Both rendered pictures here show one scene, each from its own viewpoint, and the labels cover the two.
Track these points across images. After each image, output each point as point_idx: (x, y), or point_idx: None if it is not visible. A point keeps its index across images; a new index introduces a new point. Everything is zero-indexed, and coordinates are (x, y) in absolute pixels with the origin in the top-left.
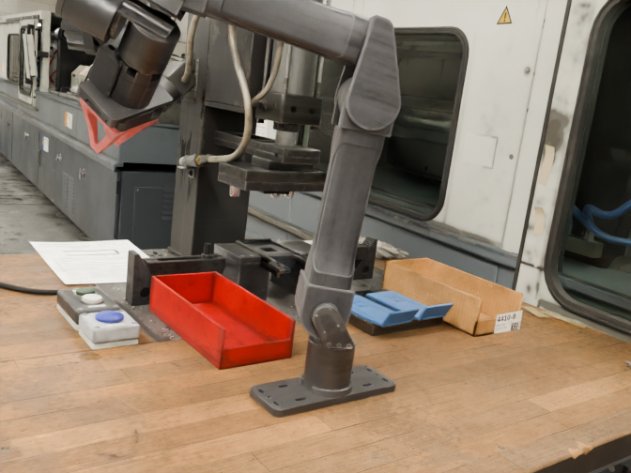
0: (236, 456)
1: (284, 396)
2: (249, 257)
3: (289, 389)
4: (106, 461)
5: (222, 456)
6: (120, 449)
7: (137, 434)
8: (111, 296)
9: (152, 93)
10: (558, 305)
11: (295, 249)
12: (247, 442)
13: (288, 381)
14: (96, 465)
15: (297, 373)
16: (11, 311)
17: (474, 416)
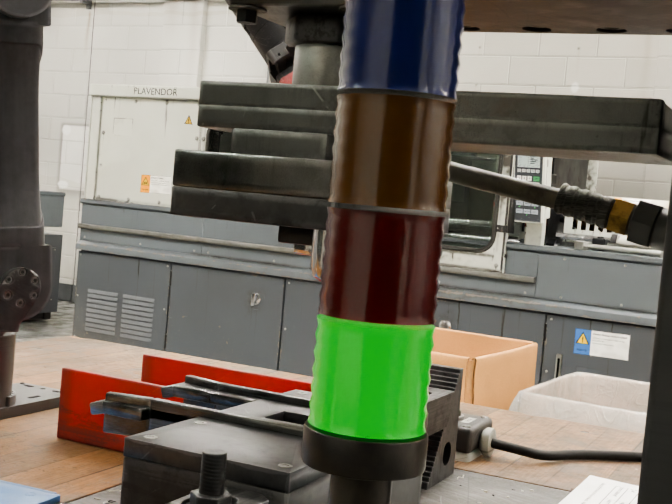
0: (37, 374)
1: (24, 390)
2: (283, 393)
3: (23, 395)
4: (138, 368)
5: (49, 373)
6: (139, 372)
7: (140, 377)
8: (491, 477)
9: (261, 52)
10: None
11: (238, 431)
12: (35, 379)
13: (30, 400)
14: (141, 366)
15: (29, 423)
16: (511, 437)
17: None
